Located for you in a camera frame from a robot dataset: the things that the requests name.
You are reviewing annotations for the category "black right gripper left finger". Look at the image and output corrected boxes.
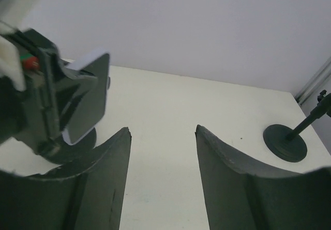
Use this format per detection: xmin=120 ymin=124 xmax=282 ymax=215
xmin=1 ymin=127 xmax=132 ymax=229

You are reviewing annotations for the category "black phone stand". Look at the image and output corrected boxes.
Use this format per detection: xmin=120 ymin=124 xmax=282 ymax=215
xmin=263 ymin=90 xmax=330 ymax=163
xmin=38 ymin=76 xmax=112 ymax=166

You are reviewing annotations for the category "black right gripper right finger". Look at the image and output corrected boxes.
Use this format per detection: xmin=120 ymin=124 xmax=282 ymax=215
xmin=195 ymin=125 xmax=330 ymax=229

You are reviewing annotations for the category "right aluminium frame post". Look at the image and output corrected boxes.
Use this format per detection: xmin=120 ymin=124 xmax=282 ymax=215
xmin=294 ymin=57 xmax=330 ymax=106

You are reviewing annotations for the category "lavender case smartphone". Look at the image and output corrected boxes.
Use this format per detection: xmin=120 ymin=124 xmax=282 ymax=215
xmin=62 ymin=49 xmax=111 ymax=146

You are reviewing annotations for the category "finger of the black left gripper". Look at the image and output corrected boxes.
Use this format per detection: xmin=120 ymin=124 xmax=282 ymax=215
xmin=55 ymin=58 xmax=97 ymax=136

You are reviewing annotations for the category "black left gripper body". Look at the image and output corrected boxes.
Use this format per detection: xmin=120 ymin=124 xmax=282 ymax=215
xmin=1 ymin=28 xmax=64 ymax=152

